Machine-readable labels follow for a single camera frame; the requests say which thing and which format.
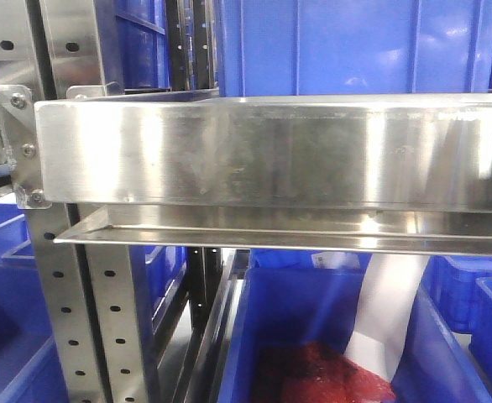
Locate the perforated steel shelf upright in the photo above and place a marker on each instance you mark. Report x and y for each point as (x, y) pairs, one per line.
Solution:
(100, 308)

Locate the blue bin with red contents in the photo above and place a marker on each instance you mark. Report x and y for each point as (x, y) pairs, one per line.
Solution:
(294, 306)

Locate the blue bin upper right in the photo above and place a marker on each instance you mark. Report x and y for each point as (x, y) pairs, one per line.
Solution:
(289, 48)

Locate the red mesh bag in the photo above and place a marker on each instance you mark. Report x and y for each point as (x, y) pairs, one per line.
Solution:
(314, 372)

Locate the blue bin lower right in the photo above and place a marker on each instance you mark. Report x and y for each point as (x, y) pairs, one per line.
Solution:
(461, 288)

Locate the blue bin lower left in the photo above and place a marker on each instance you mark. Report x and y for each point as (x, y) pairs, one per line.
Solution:
(30, 369)

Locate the stainless steel shelf rail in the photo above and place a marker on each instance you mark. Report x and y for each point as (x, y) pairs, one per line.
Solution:
(401, 173)

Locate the steel corner bracket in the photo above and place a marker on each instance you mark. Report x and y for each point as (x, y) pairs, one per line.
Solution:
(18, 130)

